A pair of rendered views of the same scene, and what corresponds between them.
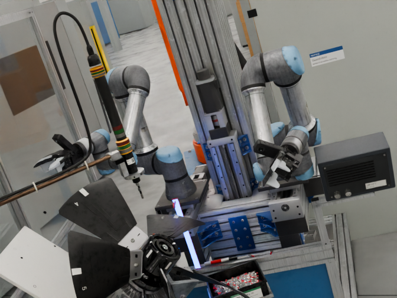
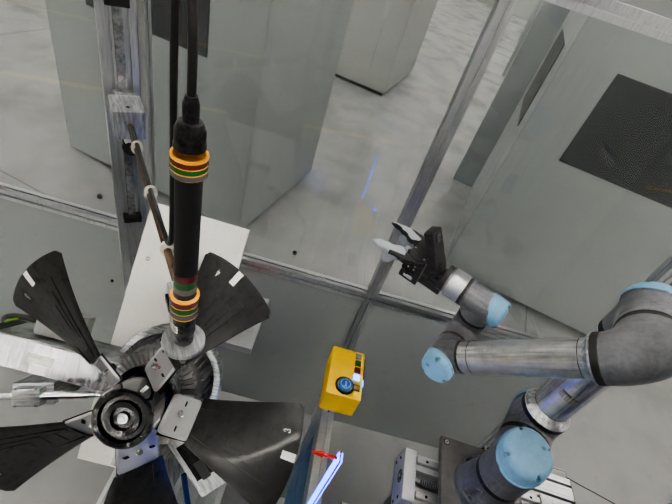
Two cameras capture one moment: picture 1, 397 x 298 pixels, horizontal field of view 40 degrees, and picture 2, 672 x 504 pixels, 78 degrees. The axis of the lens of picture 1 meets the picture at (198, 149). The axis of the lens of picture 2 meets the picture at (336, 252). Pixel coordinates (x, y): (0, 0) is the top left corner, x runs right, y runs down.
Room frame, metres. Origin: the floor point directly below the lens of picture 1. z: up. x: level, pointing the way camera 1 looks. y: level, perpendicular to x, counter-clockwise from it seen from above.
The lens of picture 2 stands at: (1.76, -0.21, 2.07)
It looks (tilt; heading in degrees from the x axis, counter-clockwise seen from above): 40 degrees down; 73
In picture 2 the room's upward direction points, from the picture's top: 19 degrees clockwise
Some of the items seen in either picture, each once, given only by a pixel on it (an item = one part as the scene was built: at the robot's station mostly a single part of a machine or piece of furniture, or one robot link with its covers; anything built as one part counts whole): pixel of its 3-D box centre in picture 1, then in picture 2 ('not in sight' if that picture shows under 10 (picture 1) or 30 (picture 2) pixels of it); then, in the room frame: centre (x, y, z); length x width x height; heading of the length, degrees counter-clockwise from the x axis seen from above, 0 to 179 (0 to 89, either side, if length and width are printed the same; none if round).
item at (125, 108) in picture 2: not in sight; (127, 115); (1.45, 0.80, 1.54); 0.10 x 0.07 x 0.08; 113
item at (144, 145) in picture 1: (137, 122); (582, 379); (2.54, 0.24, 1.41); 0.15 x 0.12 x 0.55; 48
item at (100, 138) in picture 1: (96, 141); (483, 304); (2.35, 0.42, 1.43); 0.11 x 0.08 x 0.09; 138
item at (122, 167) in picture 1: (126, 162); (182, 320); (1.69, 0.23, 1.50); 0.09 x 0.07 x 0.10; 113
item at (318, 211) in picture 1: (320, 221); not in sight; (1.93, -0.37, 0.96); 0.03 x 0.03 x 0.20; 78
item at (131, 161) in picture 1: (113, 116); (186, 255); (1.69, 0.22, 1.65); 0.04 x 0.04 x 0.46
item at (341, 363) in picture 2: not in sight; (342, 381); (2.11, 0.43, 1.02); 0.16 x 0.10 x 0.11; 78
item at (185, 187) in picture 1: (178, 183); (491, 481); (2.45, 0.14, 1.09); 0.15 x 0.15 x 0.10
